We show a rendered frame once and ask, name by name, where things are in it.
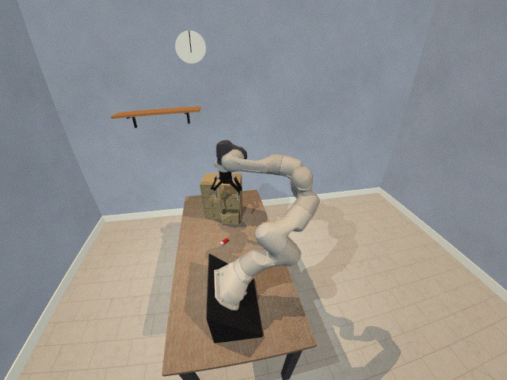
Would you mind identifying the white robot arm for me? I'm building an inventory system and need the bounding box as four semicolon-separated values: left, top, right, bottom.
213;140;320;310

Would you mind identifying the wooden drawer front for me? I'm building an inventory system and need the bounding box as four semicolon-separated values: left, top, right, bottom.
221;209;240;225
201;185;220;197
221;198;239;209
203;197;221;208
220;186;237;197
204;208;222;219

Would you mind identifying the small wooden chest of drawers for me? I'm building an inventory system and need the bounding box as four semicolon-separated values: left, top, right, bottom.
200;173;242;220

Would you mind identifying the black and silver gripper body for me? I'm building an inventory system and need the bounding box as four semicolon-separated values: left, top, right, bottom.
219;171;232;184

